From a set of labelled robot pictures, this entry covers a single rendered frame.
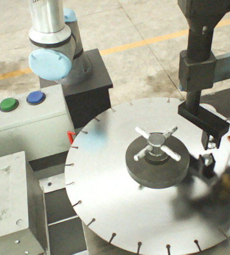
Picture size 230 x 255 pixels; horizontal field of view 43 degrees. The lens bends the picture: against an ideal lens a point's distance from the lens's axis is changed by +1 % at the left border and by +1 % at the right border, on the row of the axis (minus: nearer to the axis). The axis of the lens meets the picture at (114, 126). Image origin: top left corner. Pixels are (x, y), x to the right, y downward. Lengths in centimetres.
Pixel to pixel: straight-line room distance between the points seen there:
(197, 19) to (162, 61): 204
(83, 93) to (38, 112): 31
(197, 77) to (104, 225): 26
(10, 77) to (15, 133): 185
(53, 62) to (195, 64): 50
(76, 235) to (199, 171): 32
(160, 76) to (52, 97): 157
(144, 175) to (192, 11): 26
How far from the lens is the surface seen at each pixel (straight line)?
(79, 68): 103
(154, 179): 48
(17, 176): 62
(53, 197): 74
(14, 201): 59
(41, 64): 85
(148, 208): 47
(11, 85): 250
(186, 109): 49
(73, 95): 101
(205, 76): 44
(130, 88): 216
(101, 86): 101
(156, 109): 60
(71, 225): 70
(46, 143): 79
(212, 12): 38
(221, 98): 95
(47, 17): 80
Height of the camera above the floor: 137
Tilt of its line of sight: 46 degrees down
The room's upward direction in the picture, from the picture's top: 9 degrees counter-clockwise
